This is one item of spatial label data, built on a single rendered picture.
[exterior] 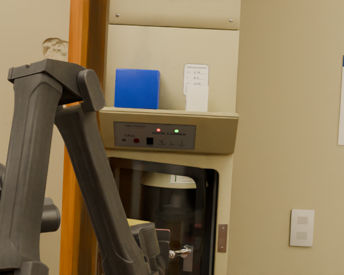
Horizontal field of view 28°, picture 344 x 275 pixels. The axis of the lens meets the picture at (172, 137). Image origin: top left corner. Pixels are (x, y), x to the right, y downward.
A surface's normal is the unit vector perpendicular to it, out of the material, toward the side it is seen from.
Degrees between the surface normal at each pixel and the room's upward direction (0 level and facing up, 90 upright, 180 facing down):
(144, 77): 90
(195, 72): 90
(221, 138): 135
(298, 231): 90
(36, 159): 76
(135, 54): 90
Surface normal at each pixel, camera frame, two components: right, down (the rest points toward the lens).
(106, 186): 0.87, -0.14
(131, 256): 0.76, -0.37
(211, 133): -0.04, 0.74
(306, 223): -0.01, 0.05
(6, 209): -0.47, -0.38
